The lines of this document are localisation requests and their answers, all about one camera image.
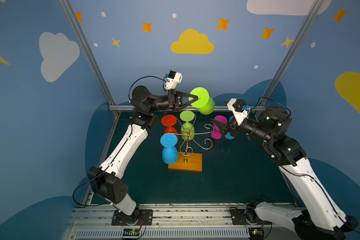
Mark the aluminium frame left post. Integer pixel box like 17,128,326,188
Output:
59,0,115,107

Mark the left circuit board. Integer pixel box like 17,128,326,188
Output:
121,228,141,240

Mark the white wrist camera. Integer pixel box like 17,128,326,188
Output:
165,71,183,91
227,99,251,126

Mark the gold wire glass rack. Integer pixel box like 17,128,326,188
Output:
176,112,215,157

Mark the aluminium frame right post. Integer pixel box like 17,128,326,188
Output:
257,0,325,108

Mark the circuit board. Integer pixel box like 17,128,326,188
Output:
121,228,141,240
249,229,264,240

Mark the red wine glass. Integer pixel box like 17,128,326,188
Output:
161,115,178,135

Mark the pink wine glass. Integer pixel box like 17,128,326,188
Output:
211,115,228,140

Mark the green wine glass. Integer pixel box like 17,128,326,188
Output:
180,110,195,141
190,87,215,115

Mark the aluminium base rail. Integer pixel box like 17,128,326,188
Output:
62,203,299,240

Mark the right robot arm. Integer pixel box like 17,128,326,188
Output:
212,103,359,240

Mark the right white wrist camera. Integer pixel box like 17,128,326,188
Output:
227,99,251,126

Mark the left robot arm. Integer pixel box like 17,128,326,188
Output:
88,86,200,218

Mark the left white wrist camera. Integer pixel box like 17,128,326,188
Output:
165,71,183,91

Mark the aluminium frame post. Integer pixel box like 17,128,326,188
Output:
59,0,115,107
257,0,325,108

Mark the right floor edge rail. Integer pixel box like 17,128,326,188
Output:
281,172,298,207

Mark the orange wooden rack base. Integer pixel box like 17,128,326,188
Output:
168,152,203,172

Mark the blue wine glass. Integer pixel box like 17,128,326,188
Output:
160,133,178,165
225,116,234,140

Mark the aluminium frame back bar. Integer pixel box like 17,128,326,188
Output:
109,105,266,112

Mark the right circuit board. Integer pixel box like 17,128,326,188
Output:
249,229,264,240

